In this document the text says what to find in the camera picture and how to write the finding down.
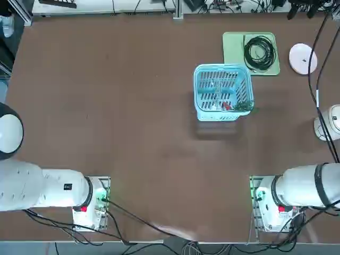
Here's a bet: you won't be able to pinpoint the toy carrot with green leaves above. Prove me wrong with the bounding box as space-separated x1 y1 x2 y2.
222 100 260 113

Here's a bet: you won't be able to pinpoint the round pink plate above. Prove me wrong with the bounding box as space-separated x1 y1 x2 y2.
288 42 319 76

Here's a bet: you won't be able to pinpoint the light green tray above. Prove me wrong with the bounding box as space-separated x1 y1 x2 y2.
222 31 281 77

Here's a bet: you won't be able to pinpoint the blue plastic slotted basket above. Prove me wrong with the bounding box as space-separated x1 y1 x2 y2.
193 63 254 122

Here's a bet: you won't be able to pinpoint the white shoe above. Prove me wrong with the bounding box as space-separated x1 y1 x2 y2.
1 14 15 38

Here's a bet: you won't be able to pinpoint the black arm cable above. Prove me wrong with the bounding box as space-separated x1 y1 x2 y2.
307 10 340 163
316 33 340 149

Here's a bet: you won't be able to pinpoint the coiled black cable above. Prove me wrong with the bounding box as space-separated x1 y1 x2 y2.
243 34 277 73

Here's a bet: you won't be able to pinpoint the aluminium profile post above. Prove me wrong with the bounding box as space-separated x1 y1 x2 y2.
173 0 184 20

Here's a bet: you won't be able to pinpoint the long black base cable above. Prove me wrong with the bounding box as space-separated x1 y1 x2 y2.
105 198 199 241

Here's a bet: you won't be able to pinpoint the aluminium frame rail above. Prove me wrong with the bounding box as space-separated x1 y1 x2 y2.
7 0 33 27

